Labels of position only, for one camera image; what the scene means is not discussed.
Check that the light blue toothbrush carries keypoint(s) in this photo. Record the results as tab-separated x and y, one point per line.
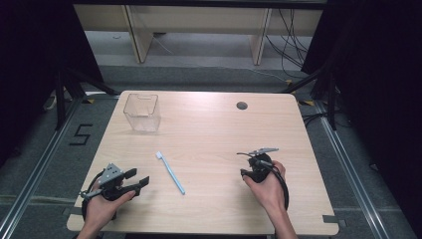
170	173

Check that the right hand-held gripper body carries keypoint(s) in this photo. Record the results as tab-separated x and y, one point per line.
260	169

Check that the aluminium floor rail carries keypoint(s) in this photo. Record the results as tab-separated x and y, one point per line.
36	169
351	172

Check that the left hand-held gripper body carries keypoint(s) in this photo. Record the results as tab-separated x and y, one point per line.
112	191

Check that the clear plastic container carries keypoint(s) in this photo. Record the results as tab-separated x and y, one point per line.
142	113

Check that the person's right hand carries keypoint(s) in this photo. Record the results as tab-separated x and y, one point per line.
268	192

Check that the black metal stand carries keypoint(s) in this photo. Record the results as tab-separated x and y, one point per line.
331	99
60	99

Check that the person's left hand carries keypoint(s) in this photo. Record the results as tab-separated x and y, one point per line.
101	209

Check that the black curtain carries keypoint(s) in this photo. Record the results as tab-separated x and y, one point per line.
36	59
378	83

